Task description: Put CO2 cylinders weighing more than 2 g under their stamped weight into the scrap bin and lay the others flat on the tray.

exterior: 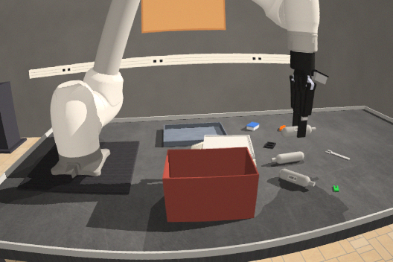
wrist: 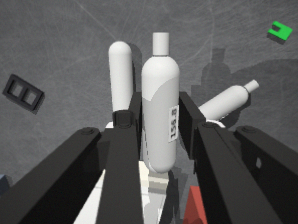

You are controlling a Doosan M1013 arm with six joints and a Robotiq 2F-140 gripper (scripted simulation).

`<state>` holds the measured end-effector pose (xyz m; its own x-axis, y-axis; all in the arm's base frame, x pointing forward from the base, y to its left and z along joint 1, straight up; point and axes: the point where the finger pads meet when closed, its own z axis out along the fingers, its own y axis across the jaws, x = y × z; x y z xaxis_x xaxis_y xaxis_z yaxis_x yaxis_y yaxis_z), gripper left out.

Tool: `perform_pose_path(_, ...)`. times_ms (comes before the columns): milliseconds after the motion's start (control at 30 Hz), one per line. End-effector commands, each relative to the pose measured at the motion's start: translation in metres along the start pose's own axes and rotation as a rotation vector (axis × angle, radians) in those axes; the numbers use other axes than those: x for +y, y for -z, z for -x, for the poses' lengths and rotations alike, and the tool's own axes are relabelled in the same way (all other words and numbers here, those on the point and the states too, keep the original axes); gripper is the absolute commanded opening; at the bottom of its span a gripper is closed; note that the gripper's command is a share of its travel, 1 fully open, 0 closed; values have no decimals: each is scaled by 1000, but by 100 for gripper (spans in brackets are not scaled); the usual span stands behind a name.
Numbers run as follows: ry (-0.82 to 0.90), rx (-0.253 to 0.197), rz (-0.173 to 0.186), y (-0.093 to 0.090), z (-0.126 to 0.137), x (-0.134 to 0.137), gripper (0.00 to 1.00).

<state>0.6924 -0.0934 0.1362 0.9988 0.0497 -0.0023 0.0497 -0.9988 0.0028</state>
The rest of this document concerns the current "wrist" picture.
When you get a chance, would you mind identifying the white gas cylinder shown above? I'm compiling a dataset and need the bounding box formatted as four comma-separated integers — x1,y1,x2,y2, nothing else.
198,80,259,121
108,41,133,112
141,33,180,174

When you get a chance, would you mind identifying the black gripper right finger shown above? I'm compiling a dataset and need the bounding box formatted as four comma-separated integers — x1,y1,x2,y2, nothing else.
178,91,298,224

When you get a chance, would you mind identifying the red open box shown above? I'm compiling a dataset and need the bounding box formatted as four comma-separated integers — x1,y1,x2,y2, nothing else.
183,186,207,224

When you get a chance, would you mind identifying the white digital scale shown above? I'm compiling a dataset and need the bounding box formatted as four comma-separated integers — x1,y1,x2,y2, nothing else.
74,161,169,224

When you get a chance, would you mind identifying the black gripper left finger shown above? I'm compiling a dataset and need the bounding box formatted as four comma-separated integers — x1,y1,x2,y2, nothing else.
0,92,144,224

